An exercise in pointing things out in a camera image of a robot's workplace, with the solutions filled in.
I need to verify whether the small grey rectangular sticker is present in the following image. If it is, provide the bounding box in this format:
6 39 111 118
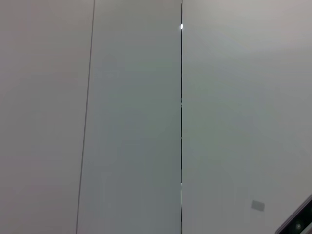
251 199 266 211

